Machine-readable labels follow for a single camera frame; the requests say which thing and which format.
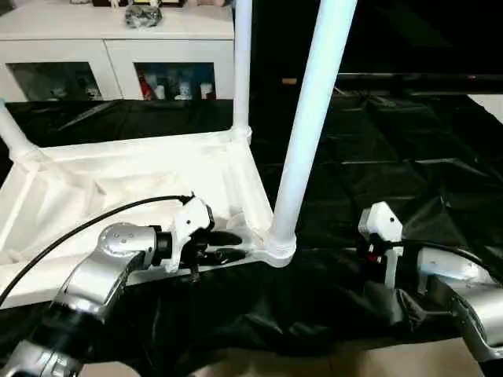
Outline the white plastic table top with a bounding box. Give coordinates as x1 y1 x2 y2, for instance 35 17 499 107
0 126 297 310

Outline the white plastic table leg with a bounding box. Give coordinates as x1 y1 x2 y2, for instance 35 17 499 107
0 99 45 165
266 0 359 261
231 0 254 139

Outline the black plastic mat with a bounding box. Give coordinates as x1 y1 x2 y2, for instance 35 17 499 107
0 90 503 362

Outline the red white bottle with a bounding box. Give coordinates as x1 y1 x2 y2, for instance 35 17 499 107
140 71 155 100

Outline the black television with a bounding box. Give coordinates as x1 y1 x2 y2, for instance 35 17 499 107
335 0 503 96

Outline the white flat board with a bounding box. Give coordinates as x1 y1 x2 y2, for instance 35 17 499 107
468 93 503 123

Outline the black case with label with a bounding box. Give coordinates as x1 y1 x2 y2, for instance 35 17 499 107
250 0 340 104

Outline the white glass-door cabinet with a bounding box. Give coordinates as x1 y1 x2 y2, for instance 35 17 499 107
0 0 237 103

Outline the shiny crumpled plastic bundle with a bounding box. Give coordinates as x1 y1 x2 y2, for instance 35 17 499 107
123 3 166 31

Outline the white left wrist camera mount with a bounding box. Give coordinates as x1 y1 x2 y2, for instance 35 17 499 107
166 195 216 275

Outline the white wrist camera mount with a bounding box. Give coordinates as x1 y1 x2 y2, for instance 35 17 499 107
358 200 406 291
166 195 216 275

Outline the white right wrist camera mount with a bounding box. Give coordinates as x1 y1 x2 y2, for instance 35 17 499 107
358 200 406 291

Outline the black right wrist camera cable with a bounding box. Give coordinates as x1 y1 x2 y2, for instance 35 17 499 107
386 238 503 276

